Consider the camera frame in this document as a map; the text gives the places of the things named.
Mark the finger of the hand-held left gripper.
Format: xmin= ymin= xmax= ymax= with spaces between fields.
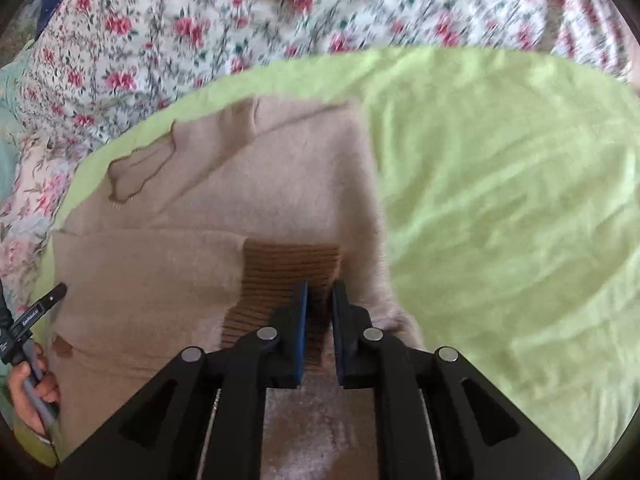
xmin=22 ymin=282 xmax=68 ymax=328

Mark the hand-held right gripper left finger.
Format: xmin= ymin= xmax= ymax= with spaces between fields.
xmin=55 ymin=280 xmax=309 ymax=480

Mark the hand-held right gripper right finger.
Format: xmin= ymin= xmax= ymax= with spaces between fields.
xmin=332 ymin=280 xmax=581 ymax=480

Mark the beige knit sweater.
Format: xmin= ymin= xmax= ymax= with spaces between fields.
xmin=50 ymin=96 xmax=427 ymax=480

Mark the person's left hand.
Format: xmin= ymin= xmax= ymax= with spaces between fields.
xmin=7 ymin=352 xmax=62 ymax=436

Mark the pastel floral ruffled pillow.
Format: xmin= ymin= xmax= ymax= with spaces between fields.
xmin=0 ymin=132 xmax=83 ymax=311

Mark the teal floral quilt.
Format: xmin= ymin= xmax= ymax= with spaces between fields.
xmin=0 ymin=40 xmax=37 ymax=201

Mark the green bed sheet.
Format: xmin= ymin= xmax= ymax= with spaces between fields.
xmin=15 ymin=45 xmax=640 ymax=480

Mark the red rose floral quilt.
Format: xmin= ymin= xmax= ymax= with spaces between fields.
xmin=20 ymin=0 xmax=636 ymax=161

